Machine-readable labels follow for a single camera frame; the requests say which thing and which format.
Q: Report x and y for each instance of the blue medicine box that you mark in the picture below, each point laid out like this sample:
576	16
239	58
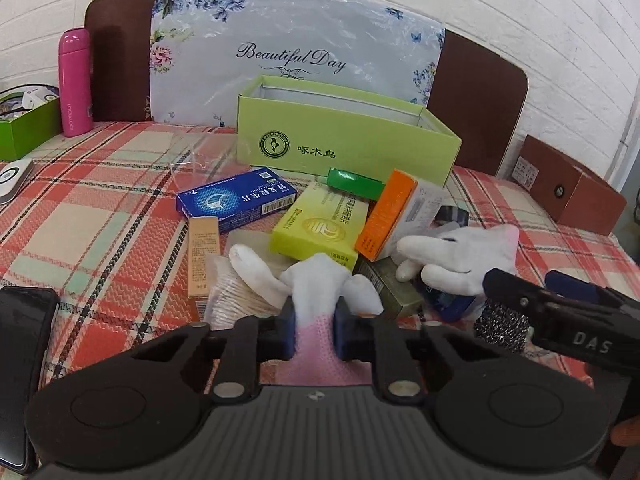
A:
238	200

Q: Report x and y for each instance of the white round-logo device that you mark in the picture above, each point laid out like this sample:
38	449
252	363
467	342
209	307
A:
12	178

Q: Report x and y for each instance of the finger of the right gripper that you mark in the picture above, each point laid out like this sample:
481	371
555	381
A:
557	280

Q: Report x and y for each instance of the bag of cotton swabs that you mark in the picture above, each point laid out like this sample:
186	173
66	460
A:
230	298

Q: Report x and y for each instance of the light green open box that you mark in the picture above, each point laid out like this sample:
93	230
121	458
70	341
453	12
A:
310	127

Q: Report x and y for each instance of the black smartphone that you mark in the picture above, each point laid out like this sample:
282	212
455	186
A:
27	315

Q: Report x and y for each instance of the brown cardboard box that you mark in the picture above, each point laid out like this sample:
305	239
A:
571	193

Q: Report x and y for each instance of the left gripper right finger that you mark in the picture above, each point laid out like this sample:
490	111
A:
391	351

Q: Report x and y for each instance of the dark green storage box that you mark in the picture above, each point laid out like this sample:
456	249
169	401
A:
30	115

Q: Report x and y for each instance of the small green box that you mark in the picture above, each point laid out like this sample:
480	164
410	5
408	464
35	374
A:
354	184

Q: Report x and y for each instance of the clear plastic cup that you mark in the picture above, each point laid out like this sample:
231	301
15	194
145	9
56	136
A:
199	157

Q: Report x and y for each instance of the orange white medicine box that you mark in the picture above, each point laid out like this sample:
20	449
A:
407	206

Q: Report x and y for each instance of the small blue packet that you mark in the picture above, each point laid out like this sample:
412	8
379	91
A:
448	307

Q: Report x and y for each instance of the plaid bed sheet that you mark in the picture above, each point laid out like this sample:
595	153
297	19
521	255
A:
96	221

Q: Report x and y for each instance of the floral plastic packaged pillow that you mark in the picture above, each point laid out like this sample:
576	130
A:
203	53

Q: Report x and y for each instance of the white pink glove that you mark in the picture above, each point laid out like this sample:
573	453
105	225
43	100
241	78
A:
314	285

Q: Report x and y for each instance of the olive grey slim box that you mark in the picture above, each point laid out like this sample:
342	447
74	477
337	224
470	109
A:
399	299

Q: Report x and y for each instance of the yellow-green medicine box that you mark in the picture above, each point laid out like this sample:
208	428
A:
321	221

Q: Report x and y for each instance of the pink thermos bottle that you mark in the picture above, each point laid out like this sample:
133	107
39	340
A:
74	81

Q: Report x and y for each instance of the tan slim box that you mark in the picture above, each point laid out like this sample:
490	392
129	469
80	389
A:
203	240

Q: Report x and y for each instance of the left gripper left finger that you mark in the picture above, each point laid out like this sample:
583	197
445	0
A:
241	351

